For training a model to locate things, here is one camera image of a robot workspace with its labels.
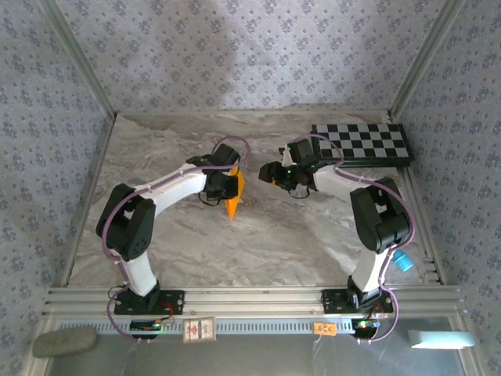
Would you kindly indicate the aluminium side rail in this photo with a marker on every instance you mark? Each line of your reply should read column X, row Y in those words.
column 90, row 196
column 426, row 235

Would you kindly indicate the aluminium mounting rail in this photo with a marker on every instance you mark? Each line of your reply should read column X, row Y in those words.
column 250, row 301

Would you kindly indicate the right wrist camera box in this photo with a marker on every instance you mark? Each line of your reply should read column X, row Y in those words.
column 287, row 158

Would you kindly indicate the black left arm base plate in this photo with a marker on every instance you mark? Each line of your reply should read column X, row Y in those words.
column 172, row 303

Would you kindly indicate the aluminium frame post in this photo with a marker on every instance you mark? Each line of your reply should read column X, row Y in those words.
column 82, row 62
column 422, row 62

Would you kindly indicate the white rectangular block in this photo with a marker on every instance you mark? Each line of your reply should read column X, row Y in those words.
column 440, row 339

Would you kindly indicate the light blue cylinder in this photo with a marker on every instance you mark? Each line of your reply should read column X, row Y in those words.
column 404, row 261

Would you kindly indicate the orange paper sheet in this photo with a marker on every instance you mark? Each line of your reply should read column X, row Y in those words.
column 235, row 207

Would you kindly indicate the grey stone-like pad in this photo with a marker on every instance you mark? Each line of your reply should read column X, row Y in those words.
column 64, row 342

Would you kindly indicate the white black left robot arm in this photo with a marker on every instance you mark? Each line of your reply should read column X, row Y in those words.
column 129, row 223

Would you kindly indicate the white red paper label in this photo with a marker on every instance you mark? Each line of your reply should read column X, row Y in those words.
column 199, row 330

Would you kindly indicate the orange tag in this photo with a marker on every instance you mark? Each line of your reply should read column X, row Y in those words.
column 325, row 329

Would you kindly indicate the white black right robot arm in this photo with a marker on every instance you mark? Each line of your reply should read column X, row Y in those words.
column 379, row 219

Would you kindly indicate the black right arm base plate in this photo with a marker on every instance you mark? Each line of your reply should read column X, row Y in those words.
column 332, row 301

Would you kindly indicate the black grey checkerboard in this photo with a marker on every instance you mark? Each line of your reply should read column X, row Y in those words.
column 364, row 143

